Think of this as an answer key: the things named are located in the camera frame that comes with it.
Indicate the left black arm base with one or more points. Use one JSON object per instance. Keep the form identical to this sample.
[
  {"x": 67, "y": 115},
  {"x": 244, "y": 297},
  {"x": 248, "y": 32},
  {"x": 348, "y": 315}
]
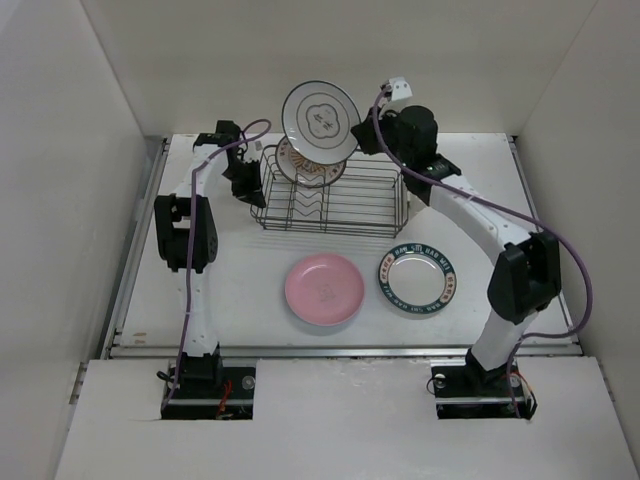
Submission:
[{"x": 232, "y": 399}]

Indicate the grey wire dish rack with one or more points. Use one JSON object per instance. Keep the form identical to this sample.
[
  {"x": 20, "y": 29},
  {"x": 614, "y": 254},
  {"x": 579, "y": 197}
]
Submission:
[{"x": 365, "y": 197}]

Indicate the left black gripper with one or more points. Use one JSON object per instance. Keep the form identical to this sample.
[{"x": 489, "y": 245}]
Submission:
[{"x": 251, "y": 193}]

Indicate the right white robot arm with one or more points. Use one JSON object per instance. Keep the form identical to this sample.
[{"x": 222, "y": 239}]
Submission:
[{"x": 526, "y": 267}]

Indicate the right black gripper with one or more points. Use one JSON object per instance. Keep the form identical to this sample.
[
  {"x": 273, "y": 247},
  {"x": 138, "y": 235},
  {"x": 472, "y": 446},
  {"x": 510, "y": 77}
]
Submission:
[{"x": 364, "y": 132}]

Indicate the patterned ceramic plate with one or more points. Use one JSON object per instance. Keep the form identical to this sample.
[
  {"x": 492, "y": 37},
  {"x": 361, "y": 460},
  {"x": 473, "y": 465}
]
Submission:
[
  {"x": 317, "y": 117},
  {"x": 417, "y": 279}
]

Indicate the pink plastic plate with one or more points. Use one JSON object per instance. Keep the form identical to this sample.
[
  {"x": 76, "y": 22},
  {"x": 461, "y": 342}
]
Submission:
[{"x": 325, "y": 290}]

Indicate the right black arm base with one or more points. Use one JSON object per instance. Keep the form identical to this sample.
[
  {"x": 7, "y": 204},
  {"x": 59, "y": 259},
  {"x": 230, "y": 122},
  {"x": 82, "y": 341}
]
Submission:
[{"x": 456, "y": 398}]

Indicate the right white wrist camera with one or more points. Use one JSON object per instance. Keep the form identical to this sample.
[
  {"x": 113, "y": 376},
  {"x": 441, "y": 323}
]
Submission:
[{"x": 397, "y": 93}]

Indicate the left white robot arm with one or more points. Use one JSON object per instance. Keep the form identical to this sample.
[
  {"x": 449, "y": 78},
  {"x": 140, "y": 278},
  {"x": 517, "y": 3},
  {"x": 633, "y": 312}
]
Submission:
[{"x": 179, "y": 245}]

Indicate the orange sunburst ceramic plate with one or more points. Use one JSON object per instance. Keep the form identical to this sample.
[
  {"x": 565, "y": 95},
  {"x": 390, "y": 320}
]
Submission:
[{"x": 307, "y": 170}]

